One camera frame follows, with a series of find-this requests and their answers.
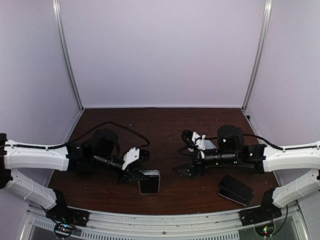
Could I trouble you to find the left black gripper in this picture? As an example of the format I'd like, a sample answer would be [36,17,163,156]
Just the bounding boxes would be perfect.
[93,152,150,186]

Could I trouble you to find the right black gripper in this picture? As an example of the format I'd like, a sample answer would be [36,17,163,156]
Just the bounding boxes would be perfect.
[171,144,239,181]

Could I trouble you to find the clear magsafe phone case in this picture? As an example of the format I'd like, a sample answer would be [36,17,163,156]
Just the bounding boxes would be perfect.
[137,169,161,195]

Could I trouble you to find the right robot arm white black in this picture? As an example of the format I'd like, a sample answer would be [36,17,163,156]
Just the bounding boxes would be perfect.
[172,125,320,221]

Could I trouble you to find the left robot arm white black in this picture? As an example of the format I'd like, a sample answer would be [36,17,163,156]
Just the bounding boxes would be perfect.
[0,129,150,222]

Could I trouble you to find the light blue phone case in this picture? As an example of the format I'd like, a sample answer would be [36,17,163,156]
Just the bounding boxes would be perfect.
[204,139,217,150]

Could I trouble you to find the dark smartphone lower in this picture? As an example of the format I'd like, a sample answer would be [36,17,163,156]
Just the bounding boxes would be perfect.
[218,174,255,207]

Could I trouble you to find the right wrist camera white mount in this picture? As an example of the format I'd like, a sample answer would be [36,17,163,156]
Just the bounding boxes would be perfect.
[181,130,206,159]

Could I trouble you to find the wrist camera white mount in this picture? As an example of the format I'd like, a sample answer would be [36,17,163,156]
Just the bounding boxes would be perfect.
[181,130,206,159]
[121,147,140,170]

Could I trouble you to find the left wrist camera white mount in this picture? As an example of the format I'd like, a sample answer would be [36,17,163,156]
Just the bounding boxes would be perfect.
[121,147,140,170]

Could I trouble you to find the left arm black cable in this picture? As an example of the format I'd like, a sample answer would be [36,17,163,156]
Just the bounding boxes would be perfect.
[4,121,151,161]

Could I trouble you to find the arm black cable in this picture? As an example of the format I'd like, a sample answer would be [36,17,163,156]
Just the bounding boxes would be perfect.
[4,121,151,161]
[204,133,320,151]

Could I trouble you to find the front aluminium rail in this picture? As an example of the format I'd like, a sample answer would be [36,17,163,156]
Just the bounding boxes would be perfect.
[21,192,310,240]

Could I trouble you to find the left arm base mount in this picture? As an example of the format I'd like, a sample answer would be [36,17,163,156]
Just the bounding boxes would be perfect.
[43,189,90,240]

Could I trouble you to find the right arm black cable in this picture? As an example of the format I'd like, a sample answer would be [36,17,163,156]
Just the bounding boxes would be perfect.
[204,133,320,151]

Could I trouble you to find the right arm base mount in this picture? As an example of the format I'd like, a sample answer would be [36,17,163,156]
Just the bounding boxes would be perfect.
[239,188,282,238]

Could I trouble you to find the right aluminium frame post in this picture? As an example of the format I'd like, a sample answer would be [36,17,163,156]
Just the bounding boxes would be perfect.
[241,0,273,112]

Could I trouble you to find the aluminium frame post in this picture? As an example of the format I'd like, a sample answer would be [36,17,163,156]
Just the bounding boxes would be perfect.
[52,0,84,112]
[241,0,273,112]

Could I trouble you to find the left aluminium frame post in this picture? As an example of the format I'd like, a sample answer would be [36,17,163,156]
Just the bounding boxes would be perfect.
[52,0,84,112]

